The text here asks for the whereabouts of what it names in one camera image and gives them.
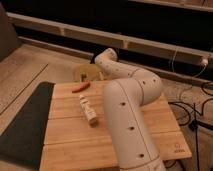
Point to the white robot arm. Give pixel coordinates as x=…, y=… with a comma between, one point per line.
x=131, y=88

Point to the white plastic bottle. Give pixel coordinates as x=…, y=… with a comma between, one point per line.
x=88, y=110

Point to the dark green floor mat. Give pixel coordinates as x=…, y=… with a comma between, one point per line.
x=22, y=141

